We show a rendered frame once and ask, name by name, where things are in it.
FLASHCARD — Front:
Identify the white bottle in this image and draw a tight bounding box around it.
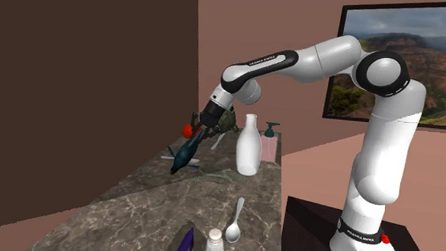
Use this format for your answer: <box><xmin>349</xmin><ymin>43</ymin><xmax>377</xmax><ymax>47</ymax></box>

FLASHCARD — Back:
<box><xmin>234</xmin><ymin>113</ymin><xmax>264</xmax><ymax>177</ymax></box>

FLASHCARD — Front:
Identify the green turtle figure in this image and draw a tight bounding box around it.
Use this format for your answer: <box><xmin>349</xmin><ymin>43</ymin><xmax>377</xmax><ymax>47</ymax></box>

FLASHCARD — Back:
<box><xmin>216</xmin><ymin>105</ymin><xmax>242</xmax><ymax>135</ymax></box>

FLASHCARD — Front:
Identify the white spoon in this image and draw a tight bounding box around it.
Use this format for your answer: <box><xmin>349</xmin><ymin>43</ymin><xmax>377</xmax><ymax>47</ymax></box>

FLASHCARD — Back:
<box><xmin>224</xmin><ymin>196</ymin><xmax>245</xmax><ymax>244</ymax></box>

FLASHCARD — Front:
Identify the white salt shaker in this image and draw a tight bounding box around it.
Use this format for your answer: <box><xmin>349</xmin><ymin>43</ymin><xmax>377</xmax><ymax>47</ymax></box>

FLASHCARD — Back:
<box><xmin>204</xmin><ymin>227</ymin><xmax>226</xmax><ymax>251</ymax></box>

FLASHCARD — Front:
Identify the dark robot stand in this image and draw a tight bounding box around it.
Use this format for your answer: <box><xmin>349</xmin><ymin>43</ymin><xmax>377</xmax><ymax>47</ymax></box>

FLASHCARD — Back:
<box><xmin>281</xmin><ymin>195</ymin><xmax>433</xmax><ymax>251</ymax></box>

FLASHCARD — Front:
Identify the white knife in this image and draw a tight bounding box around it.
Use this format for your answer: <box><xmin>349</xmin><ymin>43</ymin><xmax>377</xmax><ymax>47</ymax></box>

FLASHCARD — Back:
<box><xmin>210</xmin><ymin>132</ymin><xmax>227</xmax><ymax>152</ymax></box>

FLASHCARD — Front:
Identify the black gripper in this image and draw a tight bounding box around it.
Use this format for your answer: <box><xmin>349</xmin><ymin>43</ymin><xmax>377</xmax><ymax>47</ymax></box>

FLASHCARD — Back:
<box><xmin>189</xmin><ymin>99</ymin><xmax>228</xmax><ymax>141</ymax></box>

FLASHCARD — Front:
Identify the red tomato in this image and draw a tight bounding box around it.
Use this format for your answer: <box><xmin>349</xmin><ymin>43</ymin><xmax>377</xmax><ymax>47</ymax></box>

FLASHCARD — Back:
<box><xmin>181</xmin><ymin>123</ymin><xmax>197</xmax><ymax>139</ymax></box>

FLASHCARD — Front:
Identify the dark blue fish toy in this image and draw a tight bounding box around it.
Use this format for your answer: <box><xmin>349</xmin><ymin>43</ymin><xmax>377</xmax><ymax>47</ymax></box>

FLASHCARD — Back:
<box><xmin>165</xmin><ymin>130</ymin><xmax>206</xmax><ymax>177</ymax></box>

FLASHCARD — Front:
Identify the purple box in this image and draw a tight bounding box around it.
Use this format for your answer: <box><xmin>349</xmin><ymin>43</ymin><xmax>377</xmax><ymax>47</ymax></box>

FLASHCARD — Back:
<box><xmin>175</xmin><ymin>226</ymin><xmax>196</xmax><ymax>251</ymax></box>

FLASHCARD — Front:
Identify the framed landscape wall picture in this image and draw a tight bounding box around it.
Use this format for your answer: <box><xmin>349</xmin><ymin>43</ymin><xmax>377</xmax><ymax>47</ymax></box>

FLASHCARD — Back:
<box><xmin>322</xmin><ymin>0</ymin><xmax>446</xmax><ymax>130</ymax></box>

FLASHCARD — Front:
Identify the pink soap dispenser teal pump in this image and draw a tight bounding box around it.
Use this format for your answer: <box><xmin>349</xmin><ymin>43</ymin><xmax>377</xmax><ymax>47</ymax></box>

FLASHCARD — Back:
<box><xmin>259</xmin><ymin>121</ymin><xmax>282</xmax><ymax>164</ymax></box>

